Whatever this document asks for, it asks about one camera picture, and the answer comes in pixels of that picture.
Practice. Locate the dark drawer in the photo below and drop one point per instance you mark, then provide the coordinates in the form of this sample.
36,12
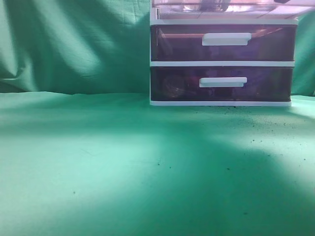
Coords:
266,84
231,9
222,42

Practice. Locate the green cloth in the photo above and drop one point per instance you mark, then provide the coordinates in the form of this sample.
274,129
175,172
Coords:
83,153

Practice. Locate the dark middle drawer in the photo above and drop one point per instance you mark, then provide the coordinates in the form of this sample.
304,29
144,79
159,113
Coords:
222,42

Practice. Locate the dark top drawer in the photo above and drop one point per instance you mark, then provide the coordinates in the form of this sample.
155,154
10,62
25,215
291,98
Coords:
231,9

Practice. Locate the white frame drawer cabinet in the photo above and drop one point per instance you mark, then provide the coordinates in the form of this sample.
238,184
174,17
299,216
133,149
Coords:
219,82

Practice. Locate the dark bottom drawer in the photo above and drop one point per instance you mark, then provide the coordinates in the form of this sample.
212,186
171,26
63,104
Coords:
266,84

